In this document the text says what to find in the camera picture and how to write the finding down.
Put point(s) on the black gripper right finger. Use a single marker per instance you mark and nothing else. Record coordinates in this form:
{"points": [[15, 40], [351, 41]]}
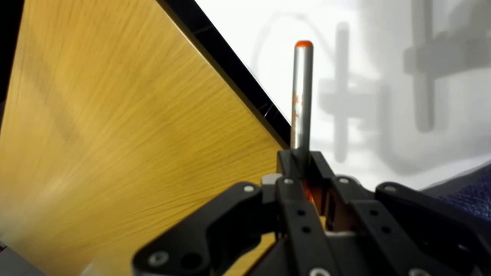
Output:
{"points": [[409, 224]]}

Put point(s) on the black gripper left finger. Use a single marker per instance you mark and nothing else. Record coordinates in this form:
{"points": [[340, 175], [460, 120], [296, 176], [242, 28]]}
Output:
{"points": [[216, 224]]}

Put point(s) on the orange and silver pen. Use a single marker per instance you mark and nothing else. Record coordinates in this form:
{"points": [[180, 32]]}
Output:
{"points": [[302, 92]]}

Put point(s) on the dark blue cloth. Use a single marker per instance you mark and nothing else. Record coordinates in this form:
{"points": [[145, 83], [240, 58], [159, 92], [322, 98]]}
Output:
{"points": [[474, 196]]}

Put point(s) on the white table board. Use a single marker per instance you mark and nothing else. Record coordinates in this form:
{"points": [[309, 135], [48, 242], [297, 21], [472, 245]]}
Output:
{"points": [[369, 166]]}

